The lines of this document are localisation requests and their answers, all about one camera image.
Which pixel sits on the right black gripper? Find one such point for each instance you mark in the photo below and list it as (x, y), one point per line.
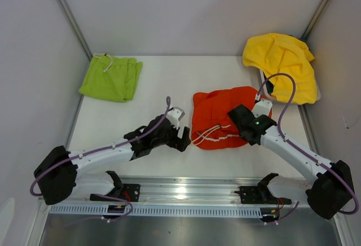
(253, 114)

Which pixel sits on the aluminium mounting rail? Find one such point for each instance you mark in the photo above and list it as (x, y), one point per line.
(153, 191)

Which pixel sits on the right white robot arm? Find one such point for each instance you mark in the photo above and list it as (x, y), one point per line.
(326, 186)

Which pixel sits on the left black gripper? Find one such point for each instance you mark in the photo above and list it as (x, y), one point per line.
(179, 143)

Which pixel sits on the yellow shorts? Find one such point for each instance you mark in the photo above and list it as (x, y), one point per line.
(280, 53)

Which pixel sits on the aluminium corner post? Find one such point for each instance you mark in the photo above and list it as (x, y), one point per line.
(74, 26)
(320, 9)

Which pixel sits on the white plastic bin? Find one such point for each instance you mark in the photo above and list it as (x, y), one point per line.
(267, 88)

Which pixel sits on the white slotted cable duct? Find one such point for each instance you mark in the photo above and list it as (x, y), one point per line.
(158, 210)

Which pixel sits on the right aluminium corner post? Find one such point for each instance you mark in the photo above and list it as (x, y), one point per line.
(320, 9)

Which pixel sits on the left aluminium corner post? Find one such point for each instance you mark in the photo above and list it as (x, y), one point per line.
(74, 26)

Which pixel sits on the lime green shorts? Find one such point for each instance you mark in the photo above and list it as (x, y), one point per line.
(111, 79)

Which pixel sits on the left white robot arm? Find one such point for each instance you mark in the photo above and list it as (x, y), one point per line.
(62, 164)

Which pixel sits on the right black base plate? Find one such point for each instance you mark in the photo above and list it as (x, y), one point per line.
(259, 195)

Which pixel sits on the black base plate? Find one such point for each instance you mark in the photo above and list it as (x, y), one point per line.
(129, 192)
(259, 195)

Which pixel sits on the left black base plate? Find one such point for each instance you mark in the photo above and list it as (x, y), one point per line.
(129, 192)

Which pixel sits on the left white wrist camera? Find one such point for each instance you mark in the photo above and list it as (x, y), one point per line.
(174, 115)

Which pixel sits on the orange shorts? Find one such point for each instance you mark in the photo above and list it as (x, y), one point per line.
(212, 129)

